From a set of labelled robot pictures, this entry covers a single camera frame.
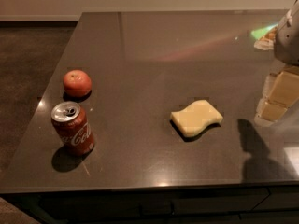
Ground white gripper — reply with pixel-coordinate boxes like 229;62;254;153
254;0;299;127

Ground yellow sponge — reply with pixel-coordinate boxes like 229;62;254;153
170;100;223;138

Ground red apple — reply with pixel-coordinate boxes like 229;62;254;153
63;70;92;98

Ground snack bag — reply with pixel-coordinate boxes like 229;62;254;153
251;25;278;50

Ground red Coca-Cola can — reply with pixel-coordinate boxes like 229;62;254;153
51;102;94;157

